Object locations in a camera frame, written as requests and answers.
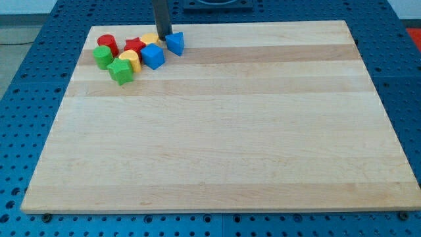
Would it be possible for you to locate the dark cylindrical pusher stick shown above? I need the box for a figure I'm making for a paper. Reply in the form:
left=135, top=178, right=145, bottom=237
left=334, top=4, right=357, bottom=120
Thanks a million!
left=151, top=0, right=173, bottom=41

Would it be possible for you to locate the red star block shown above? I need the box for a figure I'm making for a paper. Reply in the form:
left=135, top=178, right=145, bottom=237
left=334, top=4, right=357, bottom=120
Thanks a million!
left=124, top=37, right=147, bottom=61

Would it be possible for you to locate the green star block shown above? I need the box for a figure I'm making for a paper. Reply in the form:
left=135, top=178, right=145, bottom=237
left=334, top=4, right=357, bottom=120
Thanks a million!
left=107, top=58, right=134, bottom=86

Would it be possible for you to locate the yellow hexagon block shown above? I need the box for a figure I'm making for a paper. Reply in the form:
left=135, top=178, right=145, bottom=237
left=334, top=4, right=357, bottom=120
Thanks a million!
left=140, top=32, right=161, bottom=47

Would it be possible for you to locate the blue triangle block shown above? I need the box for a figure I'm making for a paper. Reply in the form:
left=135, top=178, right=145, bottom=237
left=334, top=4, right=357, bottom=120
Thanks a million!
left=165, top=32, right=184, bottom=56

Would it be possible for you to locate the blue cube block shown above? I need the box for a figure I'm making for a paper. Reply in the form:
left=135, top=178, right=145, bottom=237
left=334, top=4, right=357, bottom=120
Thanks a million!
left=141, top=43, right=165, bottom=70

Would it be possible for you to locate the yellow cylinder block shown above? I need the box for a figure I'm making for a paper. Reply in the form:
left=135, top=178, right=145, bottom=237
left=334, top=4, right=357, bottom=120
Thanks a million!
left=118, top=49, right=142, bottom=73

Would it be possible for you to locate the red cylinder block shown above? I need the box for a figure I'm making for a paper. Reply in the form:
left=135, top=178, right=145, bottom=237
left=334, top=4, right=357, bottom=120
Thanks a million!
left=97, top=34, right=119, bottom=57

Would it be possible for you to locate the green cylinder block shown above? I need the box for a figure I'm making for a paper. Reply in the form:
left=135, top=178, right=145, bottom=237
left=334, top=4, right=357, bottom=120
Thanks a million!
left=92, top=45, right=114, bottom=70

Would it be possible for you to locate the wooden board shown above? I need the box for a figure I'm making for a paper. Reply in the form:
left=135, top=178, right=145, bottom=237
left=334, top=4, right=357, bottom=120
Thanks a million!
left=21, top=20, right=420, bottom=214

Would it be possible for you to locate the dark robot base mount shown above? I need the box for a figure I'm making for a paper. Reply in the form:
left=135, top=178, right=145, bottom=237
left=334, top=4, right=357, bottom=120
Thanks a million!
left=182, top=0, right=253, bottom=10

